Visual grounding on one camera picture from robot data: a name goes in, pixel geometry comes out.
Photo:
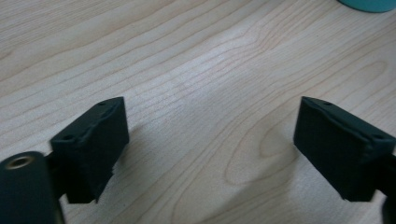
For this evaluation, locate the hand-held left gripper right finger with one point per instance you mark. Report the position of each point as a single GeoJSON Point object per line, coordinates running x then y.
{"type": "Point", "coordinates": [339, 149]}

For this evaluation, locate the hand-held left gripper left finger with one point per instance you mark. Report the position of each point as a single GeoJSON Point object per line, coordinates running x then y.
{"type": "Point", "coordinates": [90, 149]}

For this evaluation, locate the teal round container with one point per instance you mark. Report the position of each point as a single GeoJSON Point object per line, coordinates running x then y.
{"type": "Point", "coordinates": [370, 4]}

